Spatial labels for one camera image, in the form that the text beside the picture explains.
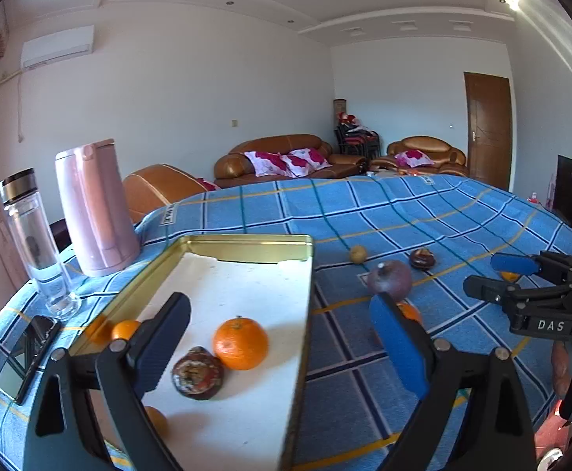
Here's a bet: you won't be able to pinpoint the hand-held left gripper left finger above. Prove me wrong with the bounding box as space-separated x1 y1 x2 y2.
26 292 192 471

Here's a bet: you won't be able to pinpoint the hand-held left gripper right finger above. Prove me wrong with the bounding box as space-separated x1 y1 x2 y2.
369 293 537 471

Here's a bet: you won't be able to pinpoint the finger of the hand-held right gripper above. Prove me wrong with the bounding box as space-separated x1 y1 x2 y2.
491 251 572 278
463 275 572 314

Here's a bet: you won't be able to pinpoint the dark brown mangosteen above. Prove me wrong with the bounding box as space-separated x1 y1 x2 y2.
409 248 436 270
170 346 226 402

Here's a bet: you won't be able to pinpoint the dark red pomegranate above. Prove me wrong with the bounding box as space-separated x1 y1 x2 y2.
365 260 414 302

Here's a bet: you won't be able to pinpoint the gold metal tin tray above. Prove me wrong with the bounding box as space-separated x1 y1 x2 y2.
67 234 314 471

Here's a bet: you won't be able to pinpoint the blue plaid blanket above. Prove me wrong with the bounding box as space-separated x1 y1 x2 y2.
0 174 572 471

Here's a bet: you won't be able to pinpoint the black television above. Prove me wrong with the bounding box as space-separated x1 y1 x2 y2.
556 154 572 229

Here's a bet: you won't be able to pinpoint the black smartphone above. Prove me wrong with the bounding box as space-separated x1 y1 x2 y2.
0 315 63 405

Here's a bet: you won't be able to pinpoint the brown wooden door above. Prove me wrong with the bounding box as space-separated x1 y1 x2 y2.
464 72 512 190

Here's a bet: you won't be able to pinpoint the coffee table with snacks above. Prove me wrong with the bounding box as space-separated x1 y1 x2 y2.
364 169 444 178

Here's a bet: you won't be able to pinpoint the floral pink pillow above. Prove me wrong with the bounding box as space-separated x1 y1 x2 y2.
244 151 289 176
395 150 435 168
281 147 331 177

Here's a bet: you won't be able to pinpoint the brown leather armchair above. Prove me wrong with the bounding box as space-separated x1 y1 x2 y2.
369 136 468 177
121 164 213 224

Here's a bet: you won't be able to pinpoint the pink electric kettle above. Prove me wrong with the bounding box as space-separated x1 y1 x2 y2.
54 139 141 278

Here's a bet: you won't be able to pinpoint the clear glass bottle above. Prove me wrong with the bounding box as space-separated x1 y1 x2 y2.
0 168 82 322

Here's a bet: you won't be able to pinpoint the stacked dark chairs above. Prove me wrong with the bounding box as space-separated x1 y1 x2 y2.
334 122 382 158

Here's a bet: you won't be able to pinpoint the brown leather sofa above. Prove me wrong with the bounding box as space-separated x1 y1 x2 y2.
214 134 367 188

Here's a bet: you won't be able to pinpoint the white air conditioner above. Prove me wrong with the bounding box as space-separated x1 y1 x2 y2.
21 26 94 68

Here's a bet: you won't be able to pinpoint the white power cord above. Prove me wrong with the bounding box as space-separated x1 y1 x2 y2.
16 68 26 144

